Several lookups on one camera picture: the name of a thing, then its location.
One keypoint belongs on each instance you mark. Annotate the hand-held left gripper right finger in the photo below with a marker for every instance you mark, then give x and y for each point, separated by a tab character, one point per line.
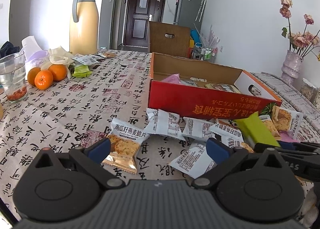
217	151

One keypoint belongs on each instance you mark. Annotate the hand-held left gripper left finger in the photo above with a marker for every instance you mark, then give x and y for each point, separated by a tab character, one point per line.
100	147

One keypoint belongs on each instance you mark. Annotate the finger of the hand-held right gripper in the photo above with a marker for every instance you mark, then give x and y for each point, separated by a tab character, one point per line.
260	147
287	145

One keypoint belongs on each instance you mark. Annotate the pink snack packet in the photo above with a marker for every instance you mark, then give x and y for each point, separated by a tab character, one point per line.
172	79
287	136

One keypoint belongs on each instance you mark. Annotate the green snack packet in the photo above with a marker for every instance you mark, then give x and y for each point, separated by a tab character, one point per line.
255	129

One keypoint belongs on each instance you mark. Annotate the pile of snack packets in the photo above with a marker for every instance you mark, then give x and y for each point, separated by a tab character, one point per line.
165	124

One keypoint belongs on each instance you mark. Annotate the brown snack packet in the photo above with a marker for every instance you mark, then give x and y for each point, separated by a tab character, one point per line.
217	86

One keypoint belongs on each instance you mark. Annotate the red cardboard box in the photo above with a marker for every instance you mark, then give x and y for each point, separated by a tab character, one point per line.
175	99

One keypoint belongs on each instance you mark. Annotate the grey quilted cloth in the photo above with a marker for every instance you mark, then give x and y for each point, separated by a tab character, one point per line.
290	94

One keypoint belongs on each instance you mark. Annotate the glass jar of seeds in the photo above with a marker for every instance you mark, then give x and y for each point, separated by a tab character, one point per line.
308	90

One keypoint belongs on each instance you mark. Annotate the small light green packet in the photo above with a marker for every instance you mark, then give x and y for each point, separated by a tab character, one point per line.
81	71

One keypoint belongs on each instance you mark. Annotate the pink textured vase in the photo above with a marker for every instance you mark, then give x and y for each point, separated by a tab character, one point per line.
291	64

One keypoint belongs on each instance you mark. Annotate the orange mandarin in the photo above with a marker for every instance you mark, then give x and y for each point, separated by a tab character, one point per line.
32	74
58	72
43	80

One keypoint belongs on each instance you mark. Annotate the white sachet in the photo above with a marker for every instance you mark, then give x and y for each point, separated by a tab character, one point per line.
94	59
80	59

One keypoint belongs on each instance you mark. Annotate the brown sachet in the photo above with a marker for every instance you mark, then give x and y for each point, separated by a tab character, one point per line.
108	55

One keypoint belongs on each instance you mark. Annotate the dried yellow flowers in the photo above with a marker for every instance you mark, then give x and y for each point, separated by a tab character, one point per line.
318	56

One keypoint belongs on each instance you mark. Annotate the white storage rack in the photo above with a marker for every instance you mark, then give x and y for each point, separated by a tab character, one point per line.
205	54

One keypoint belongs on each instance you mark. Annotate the cream plastic bag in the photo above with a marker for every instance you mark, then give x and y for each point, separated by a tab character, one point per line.
58	55

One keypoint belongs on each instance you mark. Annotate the dried pink rose bouquet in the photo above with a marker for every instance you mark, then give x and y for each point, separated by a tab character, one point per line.
301	40

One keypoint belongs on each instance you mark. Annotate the yellow bag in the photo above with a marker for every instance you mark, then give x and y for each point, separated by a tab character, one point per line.
191	43

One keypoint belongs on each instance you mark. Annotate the drinking glass with berries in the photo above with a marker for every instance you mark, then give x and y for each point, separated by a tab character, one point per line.
12	79

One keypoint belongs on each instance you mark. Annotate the wrapped dried flower bundle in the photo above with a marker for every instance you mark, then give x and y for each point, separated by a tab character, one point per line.
212	39

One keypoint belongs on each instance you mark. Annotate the blue plastic item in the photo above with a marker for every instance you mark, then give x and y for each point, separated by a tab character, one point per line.
195	35

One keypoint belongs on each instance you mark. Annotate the yellow thermos jug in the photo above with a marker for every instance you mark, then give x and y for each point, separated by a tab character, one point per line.
83	26

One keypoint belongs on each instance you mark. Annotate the purple tissue pack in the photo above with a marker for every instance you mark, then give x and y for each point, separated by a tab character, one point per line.
31	46

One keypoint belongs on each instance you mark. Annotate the dark brown entrance door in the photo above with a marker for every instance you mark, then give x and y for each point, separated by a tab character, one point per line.
140	29

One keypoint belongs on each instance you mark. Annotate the grey interior door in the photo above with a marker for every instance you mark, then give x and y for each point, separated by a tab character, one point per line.
117	19

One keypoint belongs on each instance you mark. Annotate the black bag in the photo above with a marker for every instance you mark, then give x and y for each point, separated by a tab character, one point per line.
8	47

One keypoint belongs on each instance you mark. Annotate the grey refrigerator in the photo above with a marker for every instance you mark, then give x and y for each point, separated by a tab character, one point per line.
185	11

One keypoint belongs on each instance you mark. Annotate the white folded umbrella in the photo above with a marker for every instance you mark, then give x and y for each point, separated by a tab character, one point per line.
202	6

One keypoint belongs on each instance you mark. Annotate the white door notice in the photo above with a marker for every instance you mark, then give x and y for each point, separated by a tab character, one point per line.
142	2

